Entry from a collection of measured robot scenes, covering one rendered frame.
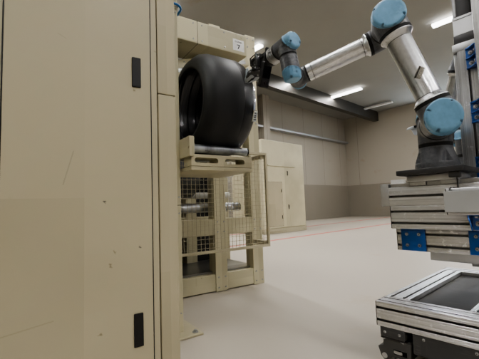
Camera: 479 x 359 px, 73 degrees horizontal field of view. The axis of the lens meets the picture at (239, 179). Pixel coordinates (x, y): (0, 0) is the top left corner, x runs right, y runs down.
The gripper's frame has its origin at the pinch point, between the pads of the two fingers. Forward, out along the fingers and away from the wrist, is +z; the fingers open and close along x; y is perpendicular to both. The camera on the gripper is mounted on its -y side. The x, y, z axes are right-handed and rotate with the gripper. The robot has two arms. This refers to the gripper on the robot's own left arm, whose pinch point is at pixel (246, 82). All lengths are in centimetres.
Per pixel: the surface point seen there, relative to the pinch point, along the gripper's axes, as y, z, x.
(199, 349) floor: -120, 19, 27
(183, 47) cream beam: 49, 53, 7
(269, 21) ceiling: 333, 300, -299
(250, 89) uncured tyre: -0.5, 4.9, -5.4
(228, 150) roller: -29.5, 20.0, 2.2
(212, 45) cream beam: 50, 44, -9
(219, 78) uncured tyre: 2.1, 5.4, 12.6
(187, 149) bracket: -30.8, 18.1, 26.2
